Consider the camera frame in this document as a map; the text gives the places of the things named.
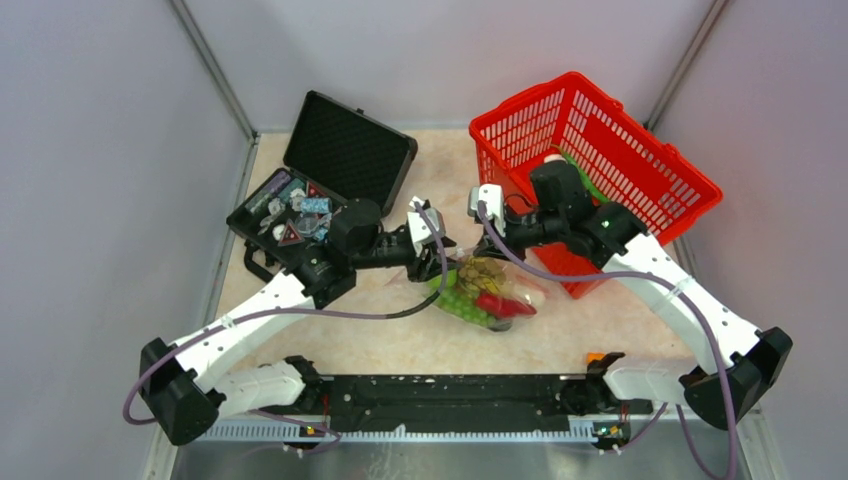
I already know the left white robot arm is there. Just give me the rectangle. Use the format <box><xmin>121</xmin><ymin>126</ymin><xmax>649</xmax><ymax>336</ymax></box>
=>
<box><xmin>122</xmin><ymin>197</ymin><xmax>451</xmax><ymax>446</ymax></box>

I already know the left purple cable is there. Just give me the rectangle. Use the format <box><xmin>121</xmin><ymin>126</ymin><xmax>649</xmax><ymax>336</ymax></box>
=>
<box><xmin>123</xmin><ymin>201</ymin><xmax>450</xmax><ymax>458</ymax></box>

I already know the blue poker chip roll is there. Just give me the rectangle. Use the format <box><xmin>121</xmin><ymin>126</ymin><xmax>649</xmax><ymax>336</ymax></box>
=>
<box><xmin>300</xmin><ymin>197</ymin><xmax>332</xmax><ymax>215</ymax></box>

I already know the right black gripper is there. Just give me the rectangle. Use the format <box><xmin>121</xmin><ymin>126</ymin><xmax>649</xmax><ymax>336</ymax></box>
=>
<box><xmin>473</xmin><ymin>204</ymin><xmax>566</xmax><ymax>265</ymax></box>

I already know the black poker chip case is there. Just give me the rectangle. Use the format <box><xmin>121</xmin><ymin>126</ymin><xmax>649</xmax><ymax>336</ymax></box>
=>
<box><xmin>226</xmin><ymin>90</ymin><xmax>418</xmax><ymax>282</ymax></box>

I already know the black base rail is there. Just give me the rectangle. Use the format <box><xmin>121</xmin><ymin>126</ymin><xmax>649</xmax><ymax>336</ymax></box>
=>
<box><xmin>268</xmin><ymin>374</ymin><xmax>654</xmax><ymax>434</ymax></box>

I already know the red plastic basket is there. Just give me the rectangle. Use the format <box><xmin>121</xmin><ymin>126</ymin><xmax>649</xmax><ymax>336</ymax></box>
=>
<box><xmin>468</xmin><ymin>71</ymin><xmax>725</xmax><ymax>301</ymax></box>

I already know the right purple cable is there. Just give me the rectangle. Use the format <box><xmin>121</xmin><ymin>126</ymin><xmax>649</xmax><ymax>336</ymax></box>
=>
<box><xmin>475</xmin><ymin>198</ymin><xmax>740</xmax><ymax>480</ymax></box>

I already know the brown toy grape bunch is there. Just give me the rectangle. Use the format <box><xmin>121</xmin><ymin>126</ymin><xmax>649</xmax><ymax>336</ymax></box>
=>
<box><xmin>458</xmin><ymin>257</ymin><xmax>506</xmax><ymax>295</ymax></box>

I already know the red toy chili pepper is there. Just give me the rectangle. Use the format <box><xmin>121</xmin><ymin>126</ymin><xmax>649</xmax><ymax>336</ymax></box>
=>
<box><xmin>474</xmin><ymin>293</ymin><xmax>537</xmax><ymax>319</ymax></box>

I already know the green toy grape bunch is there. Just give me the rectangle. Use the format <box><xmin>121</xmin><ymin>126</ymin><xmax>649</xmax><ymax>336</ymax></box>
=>
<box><xmin>434</xmin><ymin>270</ymin><xmax>496</xmax><ymax>328</ymax></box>

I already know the clear zip top bag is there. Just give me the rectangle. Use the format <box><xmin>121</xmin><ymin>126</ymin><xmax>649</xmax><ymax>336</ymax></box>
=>
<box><xmin>434</xmin><ymin>247</ymin><xmax>548</xmax><ymax>332</ymax></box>

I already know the purple cable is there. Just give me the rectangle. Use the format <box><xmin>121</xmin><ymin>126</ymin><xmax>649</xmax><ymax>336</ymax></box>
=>
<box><xmin>123</xmin><ymin>201</ymin><xmax>450</xmax><ymax>458</ymax></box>
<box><xmin>475</xmin><ymin>198</ymin><xmax>740</xmax><ymax>480</ymax></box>

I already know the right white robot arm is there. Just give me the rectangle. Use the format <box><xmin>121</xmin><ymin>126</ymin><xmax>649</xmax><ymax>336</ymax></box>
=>
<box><xmin>468</xmin><ymin>158</ymin><xmax>793</xmax><ymax>430</ymax></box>

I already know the green toy chili pepper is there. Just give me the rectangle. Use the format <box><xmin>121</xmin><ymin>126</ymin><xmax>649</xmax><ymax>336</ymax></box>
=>
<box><xmin>559</xmin><ymin>149</ymin><xmax>610</xmax><ymax>204</ymax></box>

